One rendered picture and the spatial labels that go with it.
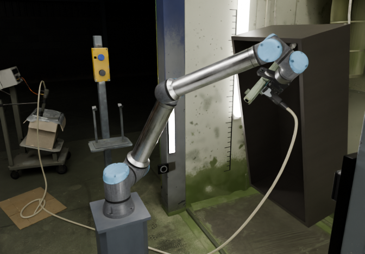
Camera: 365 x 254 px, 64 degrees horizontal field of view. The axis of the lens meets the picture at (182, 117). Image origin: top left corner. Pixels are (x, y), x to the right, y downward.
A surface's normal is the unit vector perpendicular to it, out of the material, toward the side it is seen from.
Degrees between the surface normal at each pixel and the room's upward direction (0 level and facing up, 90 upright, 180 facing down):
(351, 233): 90
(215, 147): 90
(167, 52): 90
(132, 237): 90
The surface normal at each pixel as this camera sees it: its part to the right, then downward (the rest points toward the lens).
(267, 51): -0.33, 0.23
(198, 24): 0.42, 0.25
